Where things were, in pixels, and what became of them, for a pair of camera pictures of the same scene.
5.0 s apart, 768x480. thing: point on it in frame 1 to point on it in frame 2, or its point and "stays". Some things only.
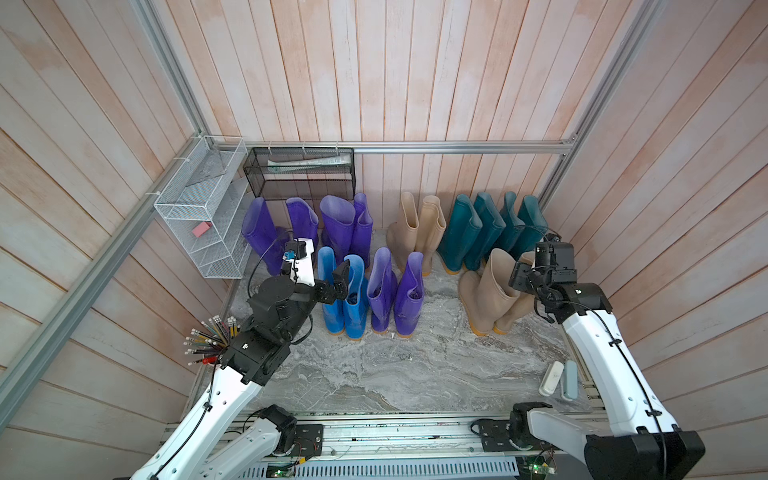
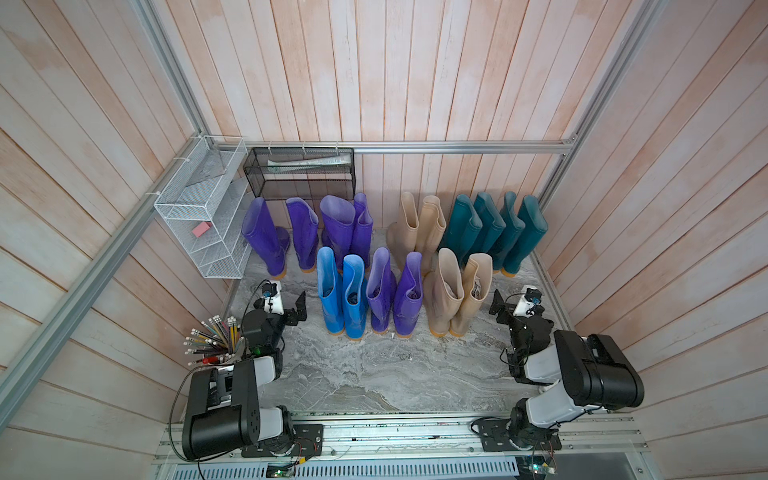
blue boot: x=356 y=307 stays
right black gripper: x=519 y=274 to x=498 y=306
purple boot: x=382 y=290 stays
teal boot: x=514 y=225 stays
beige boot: x=431 y=225 stays
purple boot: x=338 y=215 stays
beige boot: x=402 y=235 stays
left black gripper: x=340 y=285 to x=300 y=311
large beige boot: x=485 y=299 to x=443 y=291
